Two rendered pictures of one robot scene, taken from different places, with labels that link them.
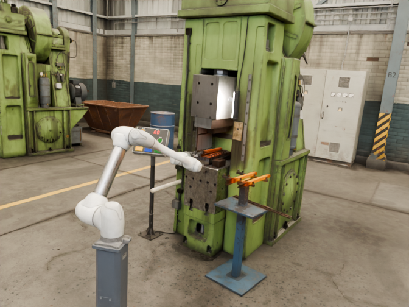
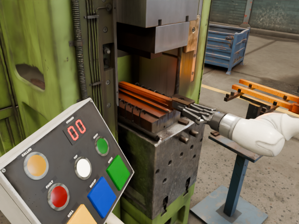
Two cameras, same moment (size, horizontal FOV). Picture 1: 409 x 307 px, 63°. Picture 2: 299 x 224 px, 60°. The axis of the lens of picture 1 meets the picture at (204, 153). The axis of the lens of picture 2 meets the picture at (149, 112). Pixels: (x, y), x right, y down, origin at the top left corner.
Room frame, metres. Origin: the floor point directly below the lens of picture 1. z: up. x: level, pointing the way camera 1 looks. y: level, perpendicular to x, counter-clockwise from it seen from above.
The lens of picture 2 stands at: (3.13, 1.03, 1.52)
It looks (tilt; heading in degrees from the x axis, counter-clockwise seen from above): 28 degrees down; 278
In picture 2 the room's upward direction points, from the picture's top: 2 degrees clockwise
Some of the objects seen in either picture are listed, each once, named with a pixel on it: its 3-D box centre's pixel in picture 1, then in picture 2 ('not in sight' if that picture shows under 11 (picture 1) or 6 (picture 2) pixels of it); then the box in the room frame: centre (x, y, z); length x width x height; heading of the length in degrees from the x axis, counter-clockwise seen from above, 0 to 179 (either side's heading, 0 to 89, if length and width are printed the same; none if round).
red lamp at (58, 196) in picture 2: not in sight; (58, 196); (3.38, 0.66, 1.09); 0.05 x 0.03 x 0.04; 56
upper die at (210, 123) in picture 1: (214, 121); (134, 28); (3.37, -0.08, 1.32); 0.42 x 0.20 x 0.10; 146
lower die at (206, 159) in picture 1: (212, 156); (134, 104); (3.37, -0.08, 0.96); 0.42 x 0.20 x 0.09; 146
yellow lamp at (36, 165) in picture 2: not in sight; (36, 165); (3.42, 0.65, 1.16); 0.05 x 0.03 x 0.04; 56
